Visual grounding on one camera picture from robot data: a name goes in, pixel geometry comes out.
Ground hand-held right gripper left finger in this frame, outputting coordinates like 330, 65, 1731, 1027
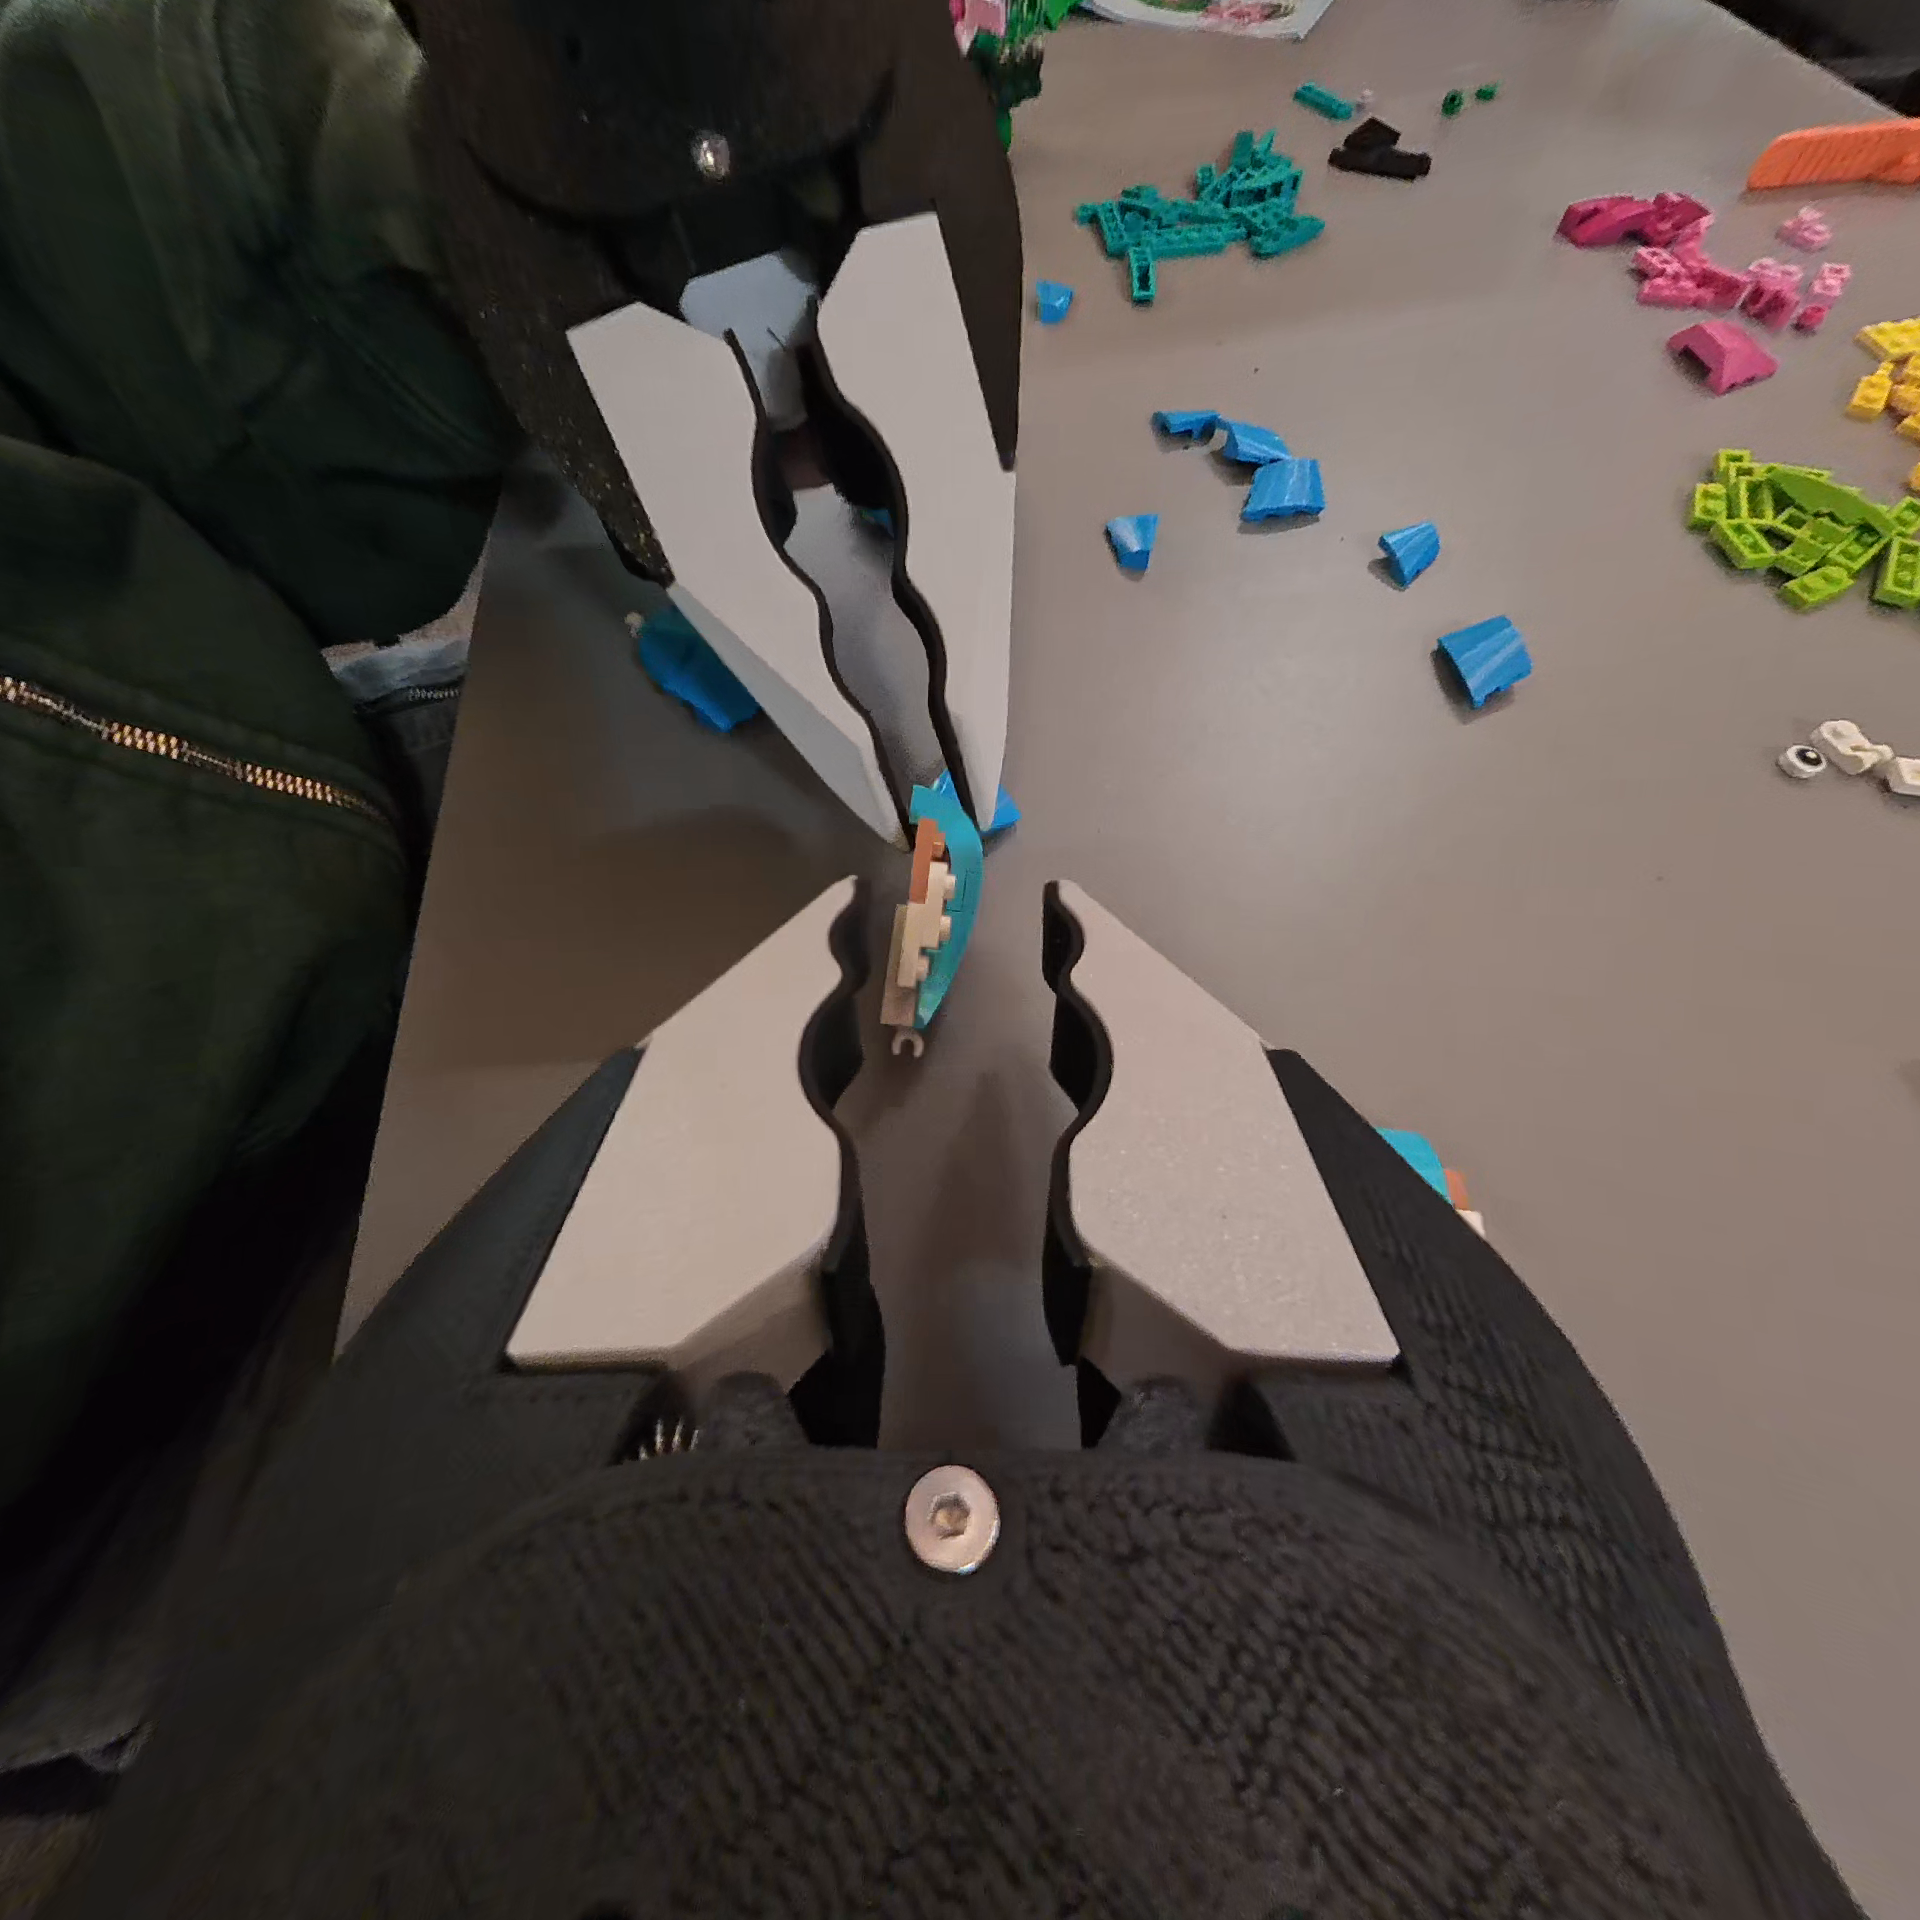
504, 877, 889, 1450

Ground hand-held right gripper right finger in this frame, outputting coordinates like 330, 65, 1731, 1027
1038, 879, 1404, 1453

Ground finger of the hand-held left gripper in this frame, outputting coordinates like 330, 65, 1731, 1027
803, 206, 1027, 835
566, 301, 919, 855

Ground blue orange white lego assembly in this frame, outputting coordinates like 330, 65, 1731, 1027
877, 773, 991, 1069

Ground person's left forearm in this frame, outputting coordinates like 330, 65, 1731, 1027
0, 0, 512, 649

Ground teal orange lego subassembly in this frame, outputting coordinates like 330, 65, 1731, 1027
1372, 1125, 1488, 1240

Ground blue lego subassembly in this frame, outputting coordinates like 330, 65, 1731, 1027
627, 606, 765, 738

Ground scattered blue lego slopes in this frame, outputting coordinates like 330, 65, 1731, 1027
1033, 276, 1536, 711

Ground pile of teal lego pieces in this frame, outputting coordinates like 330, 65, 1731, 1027
1073, 126, 1331, 311

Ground green pink lego build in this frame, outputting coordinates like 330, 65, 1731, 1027
952, 0, 1083, 109

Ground lego instruction booklet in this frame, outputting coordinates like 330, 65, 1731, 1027
1080, 0, 1339, 40

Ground pile of white lego pieces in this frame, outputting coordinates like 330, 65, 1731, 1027
1777, 721, 1920, 798

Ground magenta lego slope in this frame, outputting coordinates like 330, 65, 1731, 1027
1664, 319, 1781, 397

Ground pile of pink lego pieces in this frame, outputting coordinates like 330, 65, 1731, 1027
1554, 193, 1855, 333

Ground pile of lime lego pieces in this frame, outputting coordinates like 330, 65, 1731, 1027
1687, 447, 1920, 611

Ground orange lego piece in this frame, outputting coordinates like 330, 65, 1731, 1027
1744, 121, 1920, 194

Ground pile of yellow lego pieces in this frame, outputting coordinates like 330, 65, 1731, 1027
1844, 314, 1920, 444

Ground person's leg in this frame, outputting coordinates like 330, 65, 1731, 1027
323, 637, 468, 783

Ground person's green zip jacket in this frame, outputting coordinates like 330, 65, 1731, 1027
0, 434, 504, 1788

